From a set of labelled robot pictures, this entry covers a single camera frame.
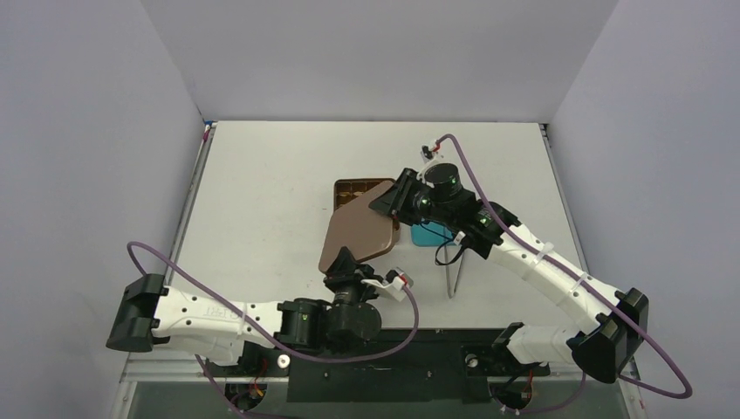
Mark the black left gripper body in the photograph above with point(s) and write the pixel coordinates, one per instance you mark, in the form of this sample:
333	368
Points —
349	291

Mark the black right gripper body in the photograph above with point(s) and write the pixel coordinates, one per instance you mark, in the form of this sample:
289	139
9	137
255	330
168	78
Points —
405	193

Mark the gold tin lid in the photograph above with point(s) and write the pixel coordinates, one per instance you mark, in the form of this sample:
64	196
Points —
362	248

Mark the gold cookie tin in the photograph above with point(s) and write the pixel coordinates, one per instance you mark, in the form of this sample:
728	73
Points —
356	216

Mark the metal tongs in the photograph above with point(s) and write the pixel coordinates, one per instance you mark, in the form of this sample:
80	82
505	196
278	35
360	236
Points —
453	263

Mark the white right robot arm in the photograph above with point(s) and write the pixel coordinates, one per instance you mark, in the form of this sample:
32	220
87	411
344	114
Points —
598	341

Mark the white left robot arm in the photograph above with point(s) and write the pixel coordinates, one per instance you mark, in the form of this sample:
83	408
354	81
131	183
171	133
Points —
152	313

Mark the teal plastic tray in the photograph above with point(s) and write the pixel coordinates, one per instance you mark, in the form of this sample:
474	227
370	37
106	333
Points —
431	235

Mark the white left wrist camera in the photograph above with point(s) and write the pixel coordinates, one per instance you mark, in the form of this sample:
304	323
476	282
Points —
392	285

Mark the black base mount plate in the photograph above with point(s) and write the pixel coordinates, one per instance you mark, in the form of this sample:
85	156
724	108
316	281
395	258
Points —
437	364

